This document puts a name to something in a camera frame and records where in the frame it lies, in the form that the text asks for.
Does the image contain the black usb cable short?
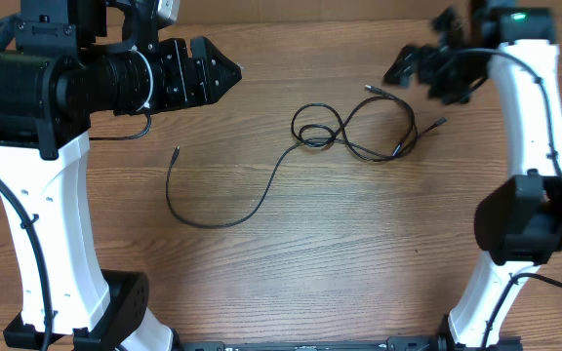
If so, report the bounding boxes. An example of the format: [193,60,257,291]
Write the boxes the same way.
[290,94,447,163]

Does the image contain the black usb cable long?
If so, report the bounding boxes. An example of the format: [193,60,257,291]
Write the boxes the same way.
[164,83,419,230]

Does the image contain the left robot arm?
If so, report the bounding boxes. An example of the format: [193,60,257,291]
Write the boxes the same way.
[0,0,241,350]

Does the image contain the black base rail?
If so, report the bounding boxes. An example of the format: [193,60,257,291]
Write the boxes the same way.
[114,335,523,351]

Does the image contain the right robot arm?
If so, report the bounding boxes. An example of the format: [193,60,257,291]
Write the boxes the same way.
[383,1,562,350]

